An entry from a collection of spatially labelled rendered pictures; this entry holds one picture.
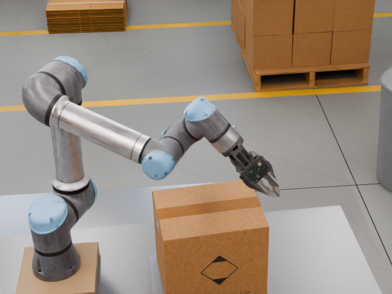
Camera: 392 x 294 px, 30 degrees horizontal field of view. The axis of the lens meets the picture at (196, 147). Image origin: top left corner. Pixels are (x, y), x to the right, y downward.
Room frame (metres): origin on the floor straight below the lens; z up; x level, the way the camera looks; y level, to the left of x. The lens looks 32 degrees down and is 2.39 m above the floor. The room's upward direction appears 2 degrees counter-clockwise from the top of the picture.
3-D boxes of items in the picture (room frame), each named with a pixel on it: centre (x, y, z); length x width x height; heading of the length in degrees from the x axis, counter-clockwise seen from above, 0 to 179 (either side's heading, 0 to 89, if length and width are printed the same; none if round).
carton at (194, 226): (1.70, -0.03, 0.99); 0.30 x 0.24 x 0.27; 99
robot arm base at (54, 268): (1.76, 0.45, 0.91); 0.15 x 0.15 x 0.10
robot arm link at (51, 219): (1.77, 0.45, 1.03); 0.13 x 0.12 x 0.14; 157
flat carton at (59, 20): (5.89, 0.87, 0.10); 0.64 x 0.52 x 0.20; 90
